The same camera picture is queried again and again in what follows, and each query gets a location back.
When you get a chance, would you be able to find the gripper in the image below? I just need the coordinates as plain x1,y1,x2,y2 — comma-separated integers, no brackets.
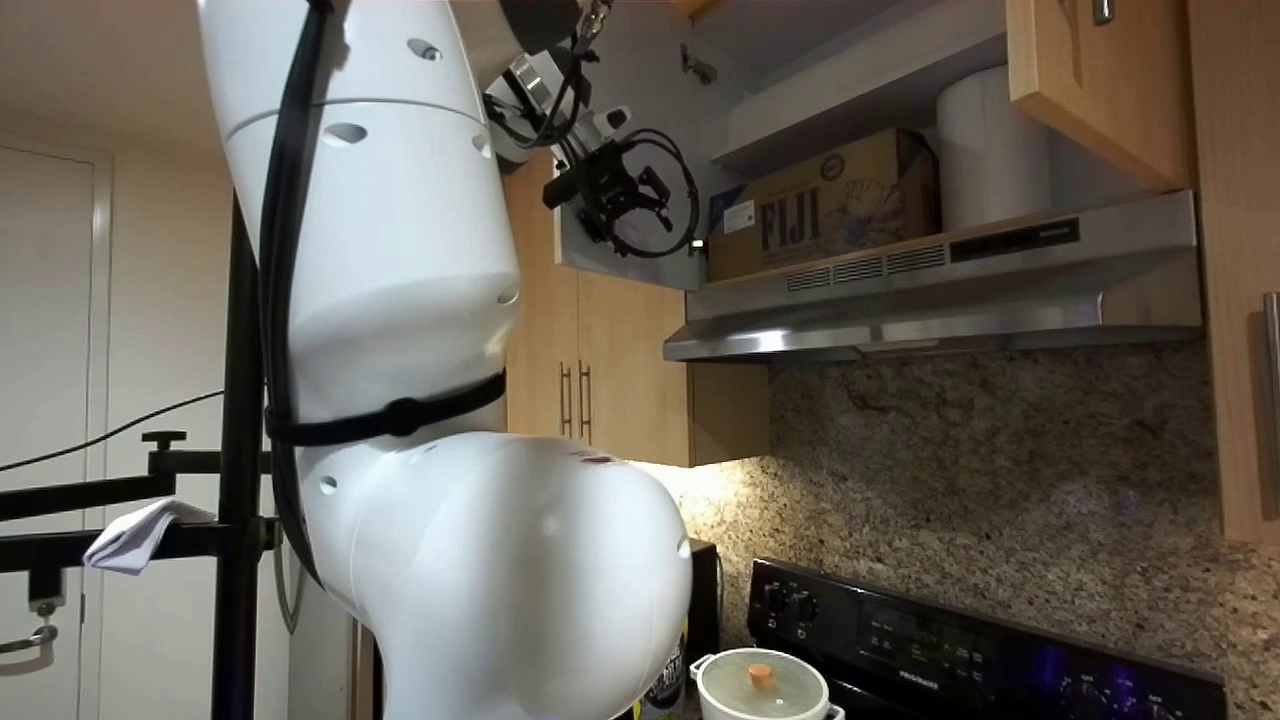
572,140,673,241

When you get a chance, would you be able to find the cabinet door with white inside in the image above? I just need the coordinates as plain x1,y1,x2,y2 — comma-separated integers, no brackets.
555,0,743,293

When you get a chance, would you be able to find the wooden cabinet over range hood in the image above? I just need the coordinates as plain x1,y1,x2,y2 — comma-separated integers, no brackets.
555,0,1193,293

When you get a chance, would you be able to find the tall wooden cabinet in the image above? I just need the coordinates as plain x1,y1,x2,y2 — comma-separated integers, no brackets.
1188,0,1280,548

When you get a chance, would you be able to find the white room door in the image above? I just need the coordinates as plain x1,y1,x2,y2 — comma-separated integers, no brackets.
0,145,113,720

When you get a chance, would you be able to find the brown cardboard box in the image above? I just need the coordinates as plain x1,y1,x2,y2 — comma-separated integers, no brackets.
706,127,943,283

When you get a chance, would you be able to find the stainless steel range hood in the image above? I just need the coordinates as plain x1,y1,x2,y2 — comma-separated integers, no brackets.
662,190,1204,363

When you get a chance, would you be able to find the white paper towel roll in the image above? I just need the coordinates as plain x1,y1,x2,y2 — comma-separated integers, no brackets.
935,64,1053,233

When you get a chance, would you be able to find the black appliance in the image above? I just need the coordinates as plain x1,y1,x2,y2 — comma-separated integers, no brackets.
688,539,723,663

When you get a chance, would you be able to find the black stand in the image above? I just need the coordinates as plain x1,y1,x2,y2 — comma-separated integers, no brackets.
0,196,285,720

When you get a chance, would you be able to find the bottle with yellow black label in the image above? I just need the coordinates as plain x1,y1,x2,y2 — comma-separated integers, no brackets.
632,630,691,720

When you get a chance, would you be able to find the pot lid with orange knob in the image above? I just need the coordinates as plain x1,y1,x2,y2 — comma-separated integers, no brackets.
696,647,830,717

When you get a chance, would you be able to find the white pot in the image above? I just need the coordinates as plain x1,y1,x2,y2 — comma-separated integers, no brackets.
689,647,847,720

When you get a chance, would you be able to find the black stove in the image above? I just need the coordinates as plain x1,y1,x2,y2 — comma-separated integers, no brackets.
747,557,1231,720

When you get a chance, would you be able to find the white crumpled cloth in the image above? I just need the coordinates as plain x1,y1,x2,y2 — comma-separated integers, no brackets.
82,497,217,577

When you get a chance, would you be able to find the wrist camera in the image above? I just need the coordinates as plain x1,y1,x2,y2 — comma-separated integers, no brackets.
543,170,593,210

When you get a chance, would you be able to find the wide wooden wall cabinet door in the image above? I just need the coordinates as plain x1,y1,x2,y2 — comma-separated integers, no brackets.
577,268,693,468

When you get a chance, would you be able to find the wooden wall cabinet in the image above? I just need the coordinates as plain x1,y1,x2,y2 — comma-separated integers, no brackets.
503,150,771,469

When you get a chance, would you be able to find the narrow wooden wall cabinet door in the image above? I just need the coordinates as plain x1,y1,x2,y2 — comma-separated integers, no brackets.
503,150,580,442

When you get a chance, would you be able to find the wooden cabinet door with handle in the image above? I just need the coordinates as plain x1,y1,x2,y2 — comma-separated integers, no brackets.
1006,0,1193,193

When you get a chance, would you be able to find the black cable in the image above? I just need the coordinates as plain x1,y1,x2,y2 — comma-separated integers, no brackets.
0,389,227,474

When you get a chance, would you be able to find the long metal cabinet handle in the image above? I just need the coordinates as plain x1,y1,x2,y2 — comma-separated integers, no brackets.
1261,291,1280,522

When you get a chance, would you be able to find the silver lever door handle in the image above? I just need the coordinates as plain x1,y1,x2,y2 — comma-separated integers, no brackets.
0,622,60,678

